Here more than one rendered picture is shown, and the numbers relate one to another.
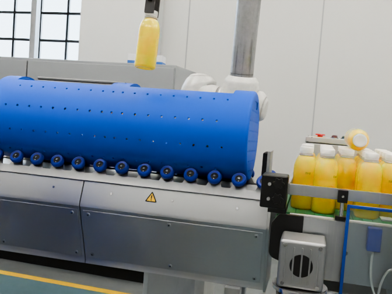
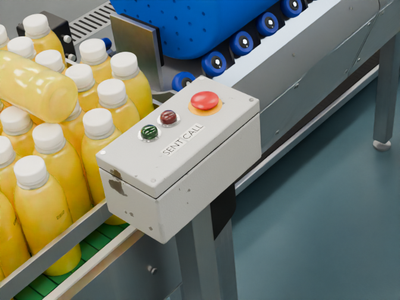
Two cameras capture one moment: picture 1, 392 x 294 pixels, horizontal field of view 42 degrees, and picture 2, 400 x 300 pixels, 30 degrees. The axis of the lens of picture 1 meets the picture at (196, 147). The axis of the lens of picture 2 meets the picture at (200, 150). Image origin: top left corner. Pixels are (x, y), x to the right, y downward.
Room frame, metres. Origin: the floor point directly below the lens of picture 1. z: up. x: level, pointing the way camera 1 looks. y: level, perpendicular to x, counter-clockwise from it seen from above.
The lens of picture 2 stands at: (2.23, -1.10, 1.68)
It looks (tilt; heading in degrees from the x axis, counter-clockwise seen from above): 41 degrees down; 122
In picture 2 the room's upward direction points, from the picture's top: 7 degrees counter-clockwise
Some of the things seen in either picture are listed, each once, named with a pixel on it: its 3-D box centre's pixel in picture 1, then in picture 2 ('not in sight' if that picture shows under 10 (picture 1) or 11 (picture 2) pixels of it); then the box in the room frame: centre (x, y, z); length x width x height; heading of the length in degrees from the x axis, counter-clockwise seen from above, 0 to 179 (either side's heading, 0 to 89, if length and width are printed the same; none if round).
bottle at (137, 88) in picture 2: not in sight; (133, 111); (1.66, -0.37, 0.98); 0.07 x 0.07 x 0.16
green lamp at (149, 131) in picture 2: not in sight; (149, 131); (1.80, -0.53, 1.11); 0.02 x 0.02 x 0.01
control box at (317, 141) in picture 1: (332, 151); (183, 155); (1.83, -0.50, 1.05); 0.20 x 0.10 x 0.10; 77
